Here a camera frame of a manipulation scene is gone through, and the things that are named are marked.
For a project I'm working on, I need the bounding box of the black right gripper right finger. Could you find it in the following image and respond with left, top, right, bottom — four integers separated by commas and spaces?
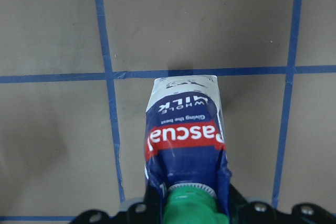
228, 184, 248, 210

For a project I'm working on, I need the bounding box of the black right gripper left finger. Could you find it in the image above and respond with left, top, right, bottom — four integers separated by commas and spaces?
144, 180, 167, 211

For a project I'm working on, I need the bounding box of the blue white milk carton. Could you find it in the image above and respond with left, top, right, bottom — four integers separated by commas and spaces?
144, 75, 231, 223

